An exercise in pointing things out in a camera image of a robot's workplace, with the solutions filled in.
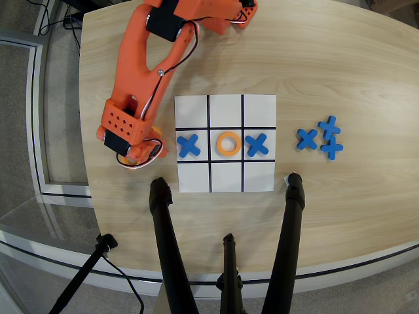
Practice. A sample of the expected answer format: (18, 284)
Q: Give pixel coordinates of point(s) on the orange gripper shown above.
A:
(128, 162)

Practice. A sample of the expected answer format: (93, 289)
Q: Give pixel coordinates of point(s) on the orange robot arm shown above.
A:
(131, 65)

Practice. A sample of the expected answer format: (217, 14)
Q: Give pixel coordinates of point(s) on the brown cardboard box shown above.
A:
(393, 5)

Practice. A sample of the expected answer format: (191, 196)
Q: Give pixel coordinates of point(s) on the blue foam cross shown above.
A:
(307, 139)
(257, 145)
(332, 148)
(189, 145)
(329, 127)

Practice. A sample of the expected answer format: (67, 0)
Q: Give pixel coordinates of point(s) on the white tic-tac-toe board sheet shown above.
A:
(226, 112)

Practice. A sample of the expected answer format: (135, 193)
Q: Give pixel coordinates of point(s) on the black tripod leg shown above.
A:
(170, 242)
(288, 235)

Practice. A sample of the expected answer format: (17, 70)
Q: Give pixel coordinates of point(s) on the small white tag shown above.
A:
(285, 180)

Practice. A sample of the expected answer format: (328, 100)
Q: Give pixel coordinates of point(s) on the black tripod centre column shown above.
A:
(230, 278)

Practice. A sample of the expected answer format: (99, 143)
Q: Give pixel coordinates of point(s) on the thin black stand pole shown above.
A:
(82, 274)

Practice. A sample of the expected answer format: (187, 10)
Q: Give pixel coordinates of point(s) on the grey metal floor frame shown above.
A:
(36, 114)

